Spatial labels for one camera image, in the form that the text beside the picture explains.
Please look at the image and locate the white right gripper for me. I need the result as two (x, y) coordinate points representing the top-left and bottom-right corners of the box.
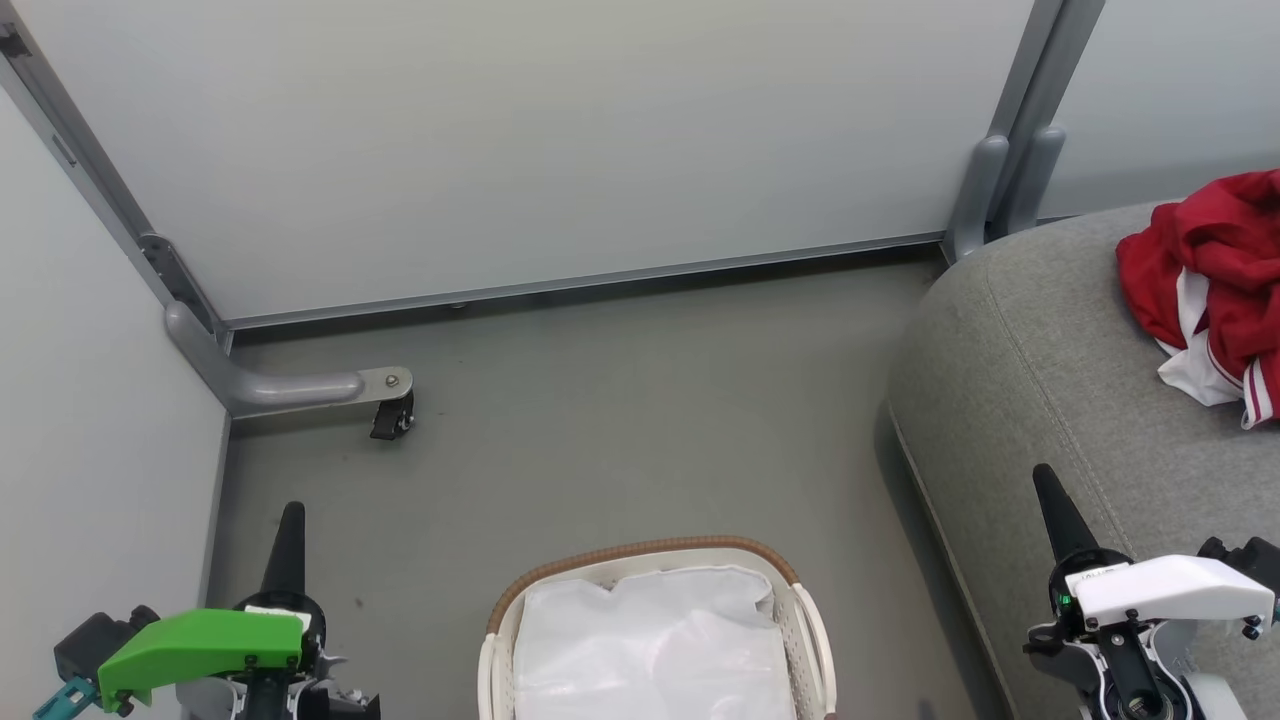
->
(1024, 463), (1278, 720)

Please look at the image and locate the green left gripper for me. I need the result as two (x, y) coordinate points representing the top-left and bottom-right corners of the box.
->
(96, 501), (329, 715)

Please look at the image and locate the white shirt with red stripes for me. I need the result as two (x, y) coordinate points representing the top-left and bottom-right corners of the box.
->
(1157, 265), (1280, 431)

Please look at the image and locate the red sweatshirt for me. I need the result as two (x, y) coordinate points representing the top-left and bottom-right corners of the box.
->
(1116, 169), (1280, 401)

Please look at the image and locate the white laundry basket, brown rim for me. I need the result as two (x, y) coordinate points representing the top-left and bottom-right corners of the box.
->
(477, 535), (840, 720)

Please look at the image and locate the grey fabric sofa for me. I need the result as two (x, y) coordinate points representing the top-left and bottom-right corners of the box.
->
(887, 200), (1280, 720)

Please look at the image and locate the grey partition foot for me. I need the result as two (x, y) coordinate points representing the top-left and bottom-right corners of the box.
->
(943, 134), (1012, 264)
(1003, 124), (1067, 237)
(164, 300), (414, 418)

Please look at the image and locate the black caster wheel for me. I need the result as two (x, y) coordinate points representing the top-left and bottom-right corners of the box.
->
(369, 392), (417, 442)

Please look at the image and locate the white liner cloth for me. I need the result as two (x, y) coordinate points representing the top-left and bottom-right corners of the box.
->
(511, 564), (800, 720)

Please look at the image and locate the grey aluminium frame rail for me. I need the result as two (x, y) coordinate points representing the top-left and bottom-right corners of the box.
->
(222, 231), (949, 332)

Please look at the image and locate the grey aluminium frame post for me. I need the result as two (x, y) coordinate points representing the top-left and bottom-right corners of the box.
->
(0, 18), (233, 353)
(984, 0), (1108, 241)

